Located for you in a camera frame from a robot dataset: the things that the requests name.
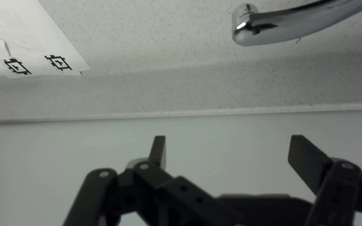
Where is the chrome sink faucet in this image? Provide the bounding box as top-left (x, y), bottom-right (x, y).
top-left (231, 0), bottom-right (362, 46)

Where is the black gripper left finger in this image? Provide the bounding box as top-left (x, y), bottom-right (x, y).
top-left (61, 134), bottom-right (241, 226)

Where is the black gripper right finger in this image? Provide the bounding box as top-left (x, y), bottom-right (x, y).
top-left (287, 134), bottom-right (362, 226)

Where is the white paper with markers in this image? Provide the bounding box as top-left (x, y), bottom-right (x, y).
top-left (0, 0), bottom-right (90, 78)

